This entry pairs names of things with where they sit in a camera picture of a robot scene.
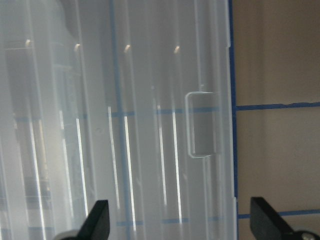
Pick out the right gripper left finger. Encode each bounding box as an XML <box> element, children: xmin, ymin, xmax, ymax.
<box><xmin>75</xmin><ymin>200</ymin><xmax>110</xmax><ymax>240</ymax></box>

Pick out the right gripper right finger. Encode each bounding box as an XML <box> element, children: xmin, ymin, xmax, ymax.
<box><xmin>250</xmin><ymin>197</ymin><xmax>298</xmax><ymax>240</ymax></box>

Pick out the clear plastic box lid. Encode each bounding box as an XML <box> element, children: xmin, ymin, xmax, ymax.
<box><xmin>0</xmin><ymin>0</ymin><xmax>238</xmax><ymax>240</ymax></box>

